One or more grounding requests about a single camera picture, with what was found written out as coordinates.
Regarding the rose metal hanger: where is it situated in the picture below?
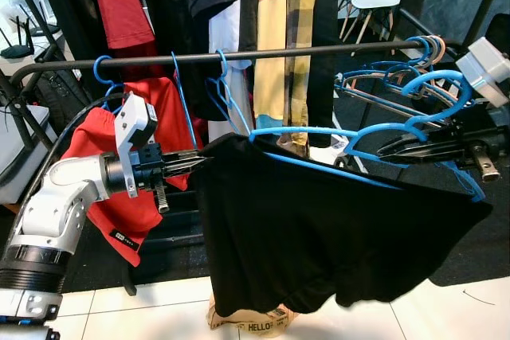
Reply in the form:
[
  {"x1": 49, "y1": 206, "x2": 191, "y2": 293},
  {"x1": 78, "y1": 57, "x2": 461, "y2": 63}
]
[{"x1": 402, "y1": 35, "x2": 449, "y2": 66}]

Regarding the yellow shirt with red stripes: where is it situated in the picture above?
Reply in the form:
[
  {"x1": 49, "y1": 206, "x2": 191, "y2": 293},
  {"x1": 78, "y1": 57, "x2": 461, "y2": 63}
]
[{"x1": 253, "y1": 0, "x2": 289, "y2": 130}]

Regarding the grey padded seat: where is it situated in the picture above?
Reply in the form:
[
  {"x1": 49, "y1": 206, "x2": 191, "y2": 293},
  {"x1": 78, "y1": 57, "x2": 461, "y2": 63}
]
[{"x1": 0, "y1": 105, "x2": 33, "y2": 205}]

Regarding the white shirt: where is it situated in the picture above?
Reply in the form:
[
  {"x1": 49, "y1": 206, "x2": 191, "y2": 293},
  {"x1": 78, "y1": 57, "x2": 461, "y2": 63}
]
[{"x1": 209, "y1": 0, "x2": 254, "y2": 142}]

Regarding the black metal clothes rack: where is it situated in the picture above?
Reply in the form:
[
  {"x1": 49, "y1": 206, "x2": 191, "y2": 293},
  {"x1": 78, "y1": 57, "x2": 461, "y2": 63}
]
[{"x1": 8, "y1": 37, "x2": 467, "y2": 297}]

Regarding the black t-shirt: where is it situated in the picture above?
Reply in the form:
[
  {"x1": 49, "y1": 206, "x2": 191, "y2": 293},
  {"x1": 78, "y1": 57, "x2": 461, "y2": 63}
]
[{"x1": 191, "y1": 135, "x2": 493, "y2": 319}]

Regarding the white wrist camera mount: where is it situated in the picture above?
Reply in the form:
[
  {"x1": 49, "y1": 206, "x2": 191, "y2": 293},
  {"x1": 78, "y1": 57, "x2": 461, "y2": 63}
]
[
  {"x1": 114, "y1": 92, "x2": 159, "y2": 197},
  {"x1": 456, "y1": 37, "x2": 510, "y2": 108}
]

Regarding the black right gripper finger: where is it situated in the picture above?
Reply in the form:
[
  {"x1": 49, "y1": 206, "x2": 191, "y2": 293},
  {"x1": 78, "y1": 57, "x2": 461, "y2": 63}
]
[
  {"x1": 382, "y1": 135, "x2": 457, "y2": 152},
  {"x1": 376, "y1": 144, "x2": 457, "y2": 159}
]

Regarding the red t-shirt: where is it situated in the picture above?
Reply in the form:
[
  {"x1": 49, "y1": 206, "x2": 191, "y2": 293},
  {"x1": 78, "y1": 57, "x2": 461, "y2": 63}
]
[{"x1": 60, "y1": 77, "x2": 196, "y2": 268}]

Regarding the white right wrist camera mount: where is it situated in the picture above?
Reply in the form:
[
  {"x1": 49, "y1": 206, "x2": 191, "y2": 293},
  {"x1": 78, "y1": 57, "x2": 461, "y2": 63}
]
[{"x1": 456, "y1": 37, "x2": 510, "y2": 108}]

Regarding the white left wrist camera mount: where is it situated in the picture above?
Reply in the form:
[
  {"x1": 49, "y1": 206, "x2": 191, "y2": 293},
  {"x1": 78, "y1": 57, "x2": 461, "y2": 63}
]
[{"x1": 114, "y1": 92, "x2": 159, "y2": 197}]

